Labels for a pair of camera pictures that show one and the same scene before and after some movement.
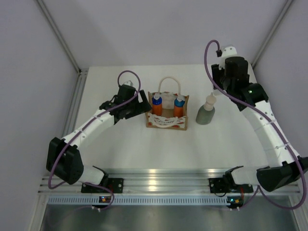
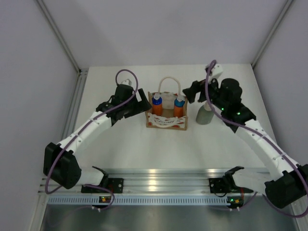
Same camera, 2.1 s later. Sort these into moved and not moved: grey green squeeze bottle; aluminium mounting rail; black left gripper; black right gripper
Moved: black right gripper
Not moved: black left gripper; aluminium mounting rail; grey green squeeze bottle
